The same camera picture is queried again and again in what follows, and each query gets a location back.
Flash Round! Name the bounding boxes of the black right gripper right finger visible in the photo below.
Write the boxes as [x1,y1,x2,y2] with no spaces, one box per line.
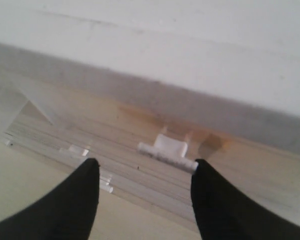
[190,159,300,240]

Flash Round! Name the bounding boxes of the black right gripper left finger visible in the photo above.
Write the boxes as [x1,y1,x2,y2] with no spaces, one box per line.
[0,158,100,240]

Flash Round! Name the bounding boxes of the yellow sponge wedge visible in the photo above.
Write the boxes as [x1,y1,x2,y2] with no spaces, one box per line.
[118,105,231,159]

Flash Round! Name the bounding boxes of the clear middle wide drawer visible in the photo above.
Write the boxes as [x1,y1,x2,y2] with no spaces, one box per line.
[4,128,195,223]

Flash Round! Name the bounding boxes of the white plastic drawer cabinet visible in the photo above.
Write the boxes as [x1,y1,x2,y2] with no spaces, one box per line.
[0,0,300,226]

